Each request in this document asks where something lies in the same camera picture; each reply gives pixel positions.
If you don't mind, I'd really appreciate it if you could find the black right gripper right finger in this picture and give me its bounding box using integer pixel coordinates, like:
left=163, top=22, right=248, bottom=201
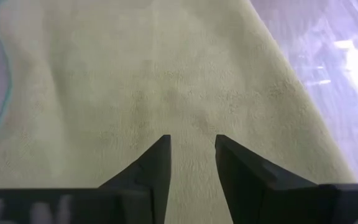
left=214, top=134, right=358, bottom=224

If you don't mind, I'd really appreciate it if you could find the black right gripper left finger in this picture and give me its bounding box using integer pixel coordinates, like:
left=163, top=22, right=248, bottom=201
left=0, top=134, right=172, bottom=224

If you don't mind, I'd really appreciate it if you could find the pale green microfiber towel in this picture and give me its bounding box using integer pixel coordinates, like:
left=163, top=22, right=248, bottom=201
left=0, top=0, right=357, bottom=224

